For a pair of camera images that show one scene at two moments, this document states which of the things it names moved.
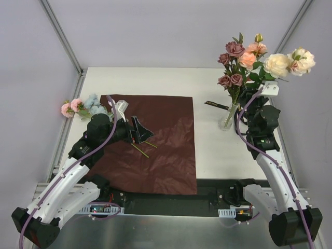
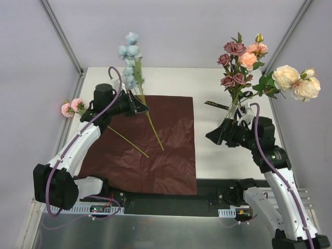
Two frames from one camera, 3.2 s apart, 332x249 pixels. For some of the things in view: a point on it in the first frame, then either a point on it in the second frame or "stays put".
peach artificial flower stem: (254, 51) stays put
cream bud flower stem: (298, 62) -> (301, 85)
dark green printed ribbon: (221, 106) stays put
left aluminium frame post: (59, 32) stays put
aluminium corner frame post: (292, 25) stays put
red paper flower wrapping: (165, 163) stays put
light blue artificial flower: (94, 108) -> (133, 72)
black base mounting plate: (212, 195) stays put
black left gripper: (133, 130) -> (128, 104)
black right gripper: (249, 95) -> (225, 133)
